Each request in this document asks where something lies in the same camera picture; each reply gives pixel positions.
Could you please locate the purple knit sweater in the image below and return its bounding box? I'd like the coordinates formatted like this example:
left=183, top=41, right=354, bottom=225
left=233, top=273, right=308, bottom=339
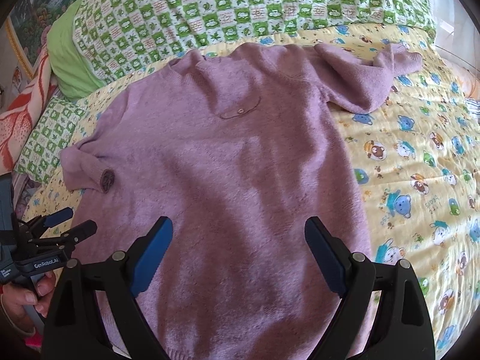
left=60, top=43, right=422, bottom=359

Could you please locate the left hand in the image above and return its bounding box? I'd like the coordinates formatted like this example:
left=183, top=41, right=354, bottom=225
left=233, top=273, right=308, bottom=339
left=1, top=271, right=56, bottom=336

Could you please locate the green checkered pillow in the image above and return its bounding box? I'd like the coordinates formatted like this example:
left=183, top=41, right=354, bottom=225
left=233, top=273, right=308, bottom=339
left=14, top=97, right=86, bottom=184

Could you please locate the red white floral blanket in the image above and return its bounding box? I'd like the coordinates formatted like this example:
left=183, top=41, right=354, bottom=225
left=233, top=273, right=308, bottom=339
left=0, top=46, right=58, bottom=175

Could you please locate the green checkered quilt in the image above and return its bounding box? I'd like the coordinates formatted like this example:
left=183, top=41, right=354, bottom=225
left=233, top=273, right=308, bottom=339
left=46, top=0, right=438, bottom=100

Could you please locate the framed landscape painting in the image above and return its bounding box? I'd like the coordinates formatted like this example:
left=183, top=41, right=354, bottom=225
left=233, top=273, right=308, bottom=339
left=7, top=0, right=76, bottom=78

